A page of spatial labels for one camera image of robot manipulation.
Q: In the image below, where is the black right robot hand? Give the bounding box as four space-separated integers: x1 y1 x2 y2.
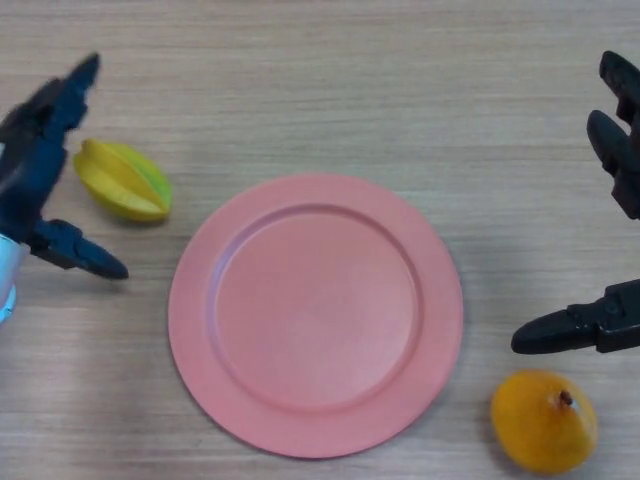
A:
510 50 640 356

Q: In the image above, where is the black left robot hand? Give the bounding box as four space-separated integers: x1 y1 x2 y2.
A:
0 52 130 281

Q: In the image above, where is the yellow green starfruit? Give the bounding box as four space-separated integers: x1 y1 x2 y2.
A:
72 138 174 224

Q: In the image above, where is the pink round plate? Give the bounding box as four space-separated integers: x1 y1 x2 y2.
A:
167 173 465 460

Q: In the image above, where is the orange pear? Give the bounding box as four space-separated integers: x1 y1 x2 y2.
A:
490 369 599 475

